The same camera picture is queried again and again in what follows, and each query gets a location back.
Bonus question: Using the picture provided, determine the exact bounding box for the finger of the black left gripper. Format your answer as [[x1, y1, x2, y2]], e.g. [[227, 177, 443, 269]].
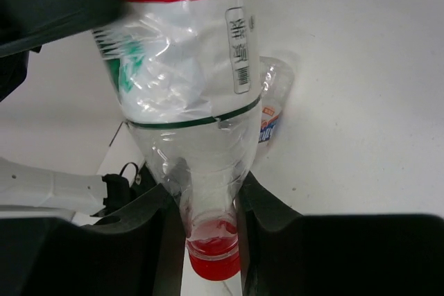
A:
[[1, 0, 124, 99]]

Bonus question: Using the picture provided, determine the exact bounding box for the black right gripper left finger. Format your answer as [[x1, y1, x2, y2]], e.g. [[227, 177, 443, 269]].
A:
[[1, 186, 184, 295]]

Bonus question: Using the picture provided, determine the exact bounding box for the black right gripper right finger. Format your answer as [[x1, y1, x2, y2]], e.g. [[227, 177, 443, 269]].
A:
[[236, 175, 443, 295]]

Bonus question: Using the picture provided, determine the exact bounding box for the clear bottle red white label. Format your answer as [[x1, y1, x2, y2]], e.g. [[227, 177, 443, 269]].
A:
[[93, 0, 262, 281]]

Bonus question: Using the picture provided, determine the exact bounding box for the clear bottle orange blue label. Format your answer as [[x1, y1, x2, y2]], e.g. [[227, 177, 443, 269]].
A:
[[257, 56, 295, 153]]

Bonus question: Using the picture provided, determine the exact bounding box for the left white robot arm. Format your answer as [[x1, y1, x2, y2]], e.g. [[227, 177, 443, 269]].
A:
[[1, 0, 125, 215]]

